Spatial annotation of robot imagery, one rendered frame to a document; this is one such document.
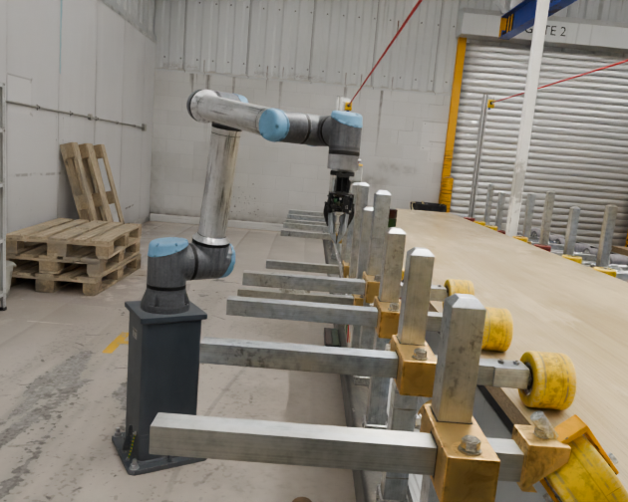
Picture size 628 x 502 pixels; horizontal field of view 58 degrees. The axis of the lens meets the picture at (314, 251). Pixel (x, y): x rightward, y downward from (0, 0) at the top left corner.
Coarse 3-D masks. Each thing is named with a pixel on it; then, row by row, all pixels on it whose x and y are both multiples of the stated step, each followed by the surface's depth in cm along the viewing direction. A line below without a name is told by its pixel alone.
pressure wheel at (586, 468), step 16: (576, 448) 56; (592, 448) 55; (576, 464) 55; (592, 464) 54; (560, 480) 55; (576, 480) 54; (592, 480) 54; (608, 480) 53; (560, 496) 54; (576, 496) 54; (592, 496) 54; (608, 496) 53; (624, 496) 54
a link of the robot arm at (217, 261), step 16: (224, 96) 209; (240, 96) 214; (224, 128) 212; (224, 144) 214; (208, 160) 218; (224, 160) 216; (208, 176) 219; (224, 176) 218; (208, 192) 220; (224, 192) 220; (208, 208) 221; (224, 208) 223; (208, 224) 223; (224, 224) 226; (192, 240) 227; (208, 240) 224; (224, 240) 227; (208, 256) 224; (224, 256) 229; (208, 272) 226; (224, 272) 231
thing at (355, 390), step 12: (324, 240) 387; (324, 252) 368; (336, 264) 294; (336, 276) 264; (336, 324) 194; (348, 384) 137; (360, 384) 137; (348, 396) 132; (360, 396) 130; (348, 408) 130; (360, 408) 124; (348, 420) 128; (360, 420) 118; (360, 480) 99; (372, 480) 96; (360, 492) 97; (372, 492) 93; (408, 492) 94
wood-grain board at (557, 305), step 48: (432, 240) 264; (480, 240) 280; (480, 288) 164; (528, 288) 170; (576, 288) 176; (624, 288) 183; (528, 336) 119; (576, 336) 122; (624, 336) 125; (624, 384) 94; (624, 432) 76; (624, 480) 64
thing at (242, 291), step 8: (240, 288) 156; (248, 288) 157; (256, 288) 158; (240, 296) 155; (248, 296) 155; (256, 296) 155; (264, 296) 155; (272, 296) 155; (280, 296) 155; (288, 296) 155; (296, 296) 155; (304, 296) 155; (312, 296) 155; (320, 296) 155; (328, 296) 156; (336, 296) 156; (344, 296) 157; (352, 296) 158; (344, 304) 156; (352, 304) 156
